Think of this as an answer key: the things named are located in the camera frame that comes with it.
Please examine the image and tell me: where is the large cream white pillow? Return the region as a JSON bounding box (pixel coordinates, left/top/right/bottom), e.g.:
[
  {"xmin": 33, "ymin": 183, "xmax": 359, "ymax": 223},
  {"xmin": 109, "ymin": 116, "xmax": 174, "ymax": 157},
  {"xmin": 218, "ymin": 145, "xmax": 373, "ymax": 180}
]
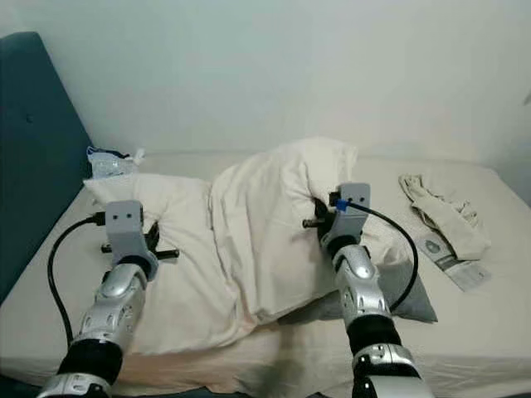
[{"xmin": 84, "ymin": 136, "xmax": 426, "ymax": 351}]

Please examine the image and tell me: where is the crumpled white blue plastic bag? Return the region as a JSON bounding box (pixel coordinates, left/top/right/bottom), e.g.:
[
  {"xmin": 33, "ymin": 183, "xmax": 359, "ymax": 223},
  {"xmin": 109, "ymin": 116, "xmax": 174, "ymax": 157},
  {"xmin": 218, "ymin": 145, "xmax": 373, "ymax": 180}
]
[{"xmin": 86, "ymin": 145, "xmax": 145, "ymax": 181}]

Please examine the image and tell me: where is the beige crumpled garment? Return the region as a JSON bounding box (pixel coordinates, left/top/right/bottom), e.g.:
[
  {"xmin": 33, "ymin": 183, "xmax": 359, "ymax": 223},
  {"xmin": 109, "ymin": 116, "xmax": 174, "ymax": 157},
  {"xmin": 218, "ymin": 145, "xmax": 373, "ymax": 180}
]
[{"xmin": 397, "ymin": 172, "xmax": 493, "ymax": 261}]

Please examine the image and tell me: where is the small grey cushion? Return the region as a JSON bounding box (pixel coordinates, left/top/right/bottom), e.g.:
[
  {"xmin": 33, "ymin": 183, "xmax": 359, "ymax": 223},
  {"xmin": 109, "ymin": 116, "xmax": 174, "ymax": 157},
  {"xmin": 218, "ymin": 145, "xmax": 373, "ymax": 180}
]
[{"xmin": 275, "ymin": 269, "xmax": 439, "ymax": 326}]

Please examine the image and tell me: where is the teal upholstered headboard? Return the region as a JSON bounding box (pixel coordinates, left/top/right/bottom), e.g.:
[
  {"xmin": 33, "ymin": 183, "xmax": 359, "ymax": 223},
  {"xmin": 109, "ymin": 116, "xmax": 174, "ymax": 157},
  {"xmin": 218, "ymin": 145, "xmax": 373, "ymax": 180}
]
[{"xmin": 0, "ymin": 32, "xmax": 95, "ymax": 304}]

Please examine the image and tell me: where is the grey printed leaflet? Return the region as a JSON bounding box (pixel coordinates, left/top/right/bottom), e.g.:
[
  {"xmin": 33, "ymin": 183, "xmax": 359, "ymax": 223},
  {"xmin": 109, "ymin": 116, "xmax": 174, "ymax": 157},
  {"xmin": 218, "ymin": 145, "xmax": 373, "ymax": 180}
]
[{"xmin": 419, "ymin": 231, "xmax": 493, "ymax": 292}]

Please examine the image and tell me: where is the mattress with cream sheet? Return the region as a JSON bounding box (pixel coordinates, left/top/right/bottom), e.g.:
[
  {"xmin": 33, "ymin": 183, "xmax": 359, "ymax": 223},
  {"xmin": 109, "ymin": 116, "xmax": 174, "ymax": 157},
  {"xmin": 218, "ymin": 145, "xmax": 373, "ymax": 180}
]
[{"xmin": 0, "ymin": 150, "xmax": 531, "ymax": 397}]

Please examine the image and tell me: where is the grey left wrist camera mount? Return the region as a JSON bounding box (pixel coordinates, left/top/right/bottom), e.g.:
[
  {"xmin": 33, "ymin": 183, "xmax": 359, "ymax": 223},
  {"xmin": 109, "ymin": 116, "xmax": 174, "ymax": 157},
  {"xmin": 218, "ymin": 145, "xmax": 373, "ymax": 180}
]
[{"xmin": 105, "ymin": 200, "xmax": 159, "ymax": 279}]

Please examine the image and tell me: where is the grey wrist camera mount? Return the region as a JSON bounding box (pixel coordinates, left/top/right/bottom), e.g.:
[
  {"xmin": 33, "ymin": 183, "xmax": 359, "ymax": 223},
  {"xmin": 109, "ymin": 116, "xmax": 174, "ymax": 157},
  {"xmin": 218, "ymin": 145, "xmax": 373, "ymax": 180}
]
[
  {"xmin": 105, "ymin": 200, "xmax": 159, "ymax": 279},
  {"xmin": 325, "ymin": 182, "xmax": 373, "ymax": 247}
]

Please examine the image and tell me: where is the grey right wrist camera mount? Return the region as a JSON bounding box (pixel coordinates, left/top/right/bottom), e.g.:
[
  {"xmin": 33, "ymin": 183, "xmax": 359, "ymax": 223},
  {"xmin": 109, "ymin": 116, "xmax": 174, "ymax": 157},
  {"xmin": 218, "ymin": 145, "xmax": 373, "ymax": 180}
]
[{"xmin": 325, "ymin": 182, "xmax": 373, "ymax": 247}]

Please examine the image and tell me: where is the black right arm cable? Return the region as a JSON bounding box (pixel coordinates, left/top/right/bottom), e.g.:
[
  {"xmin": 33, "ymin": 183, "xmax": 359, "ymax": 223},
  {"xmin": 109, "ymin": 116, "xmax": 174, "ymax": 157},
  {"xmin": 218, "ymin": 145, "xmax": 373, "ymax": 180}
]
[{"xmin": 329, "ymin": 192, "xmax": 419, "ymax": 313}]

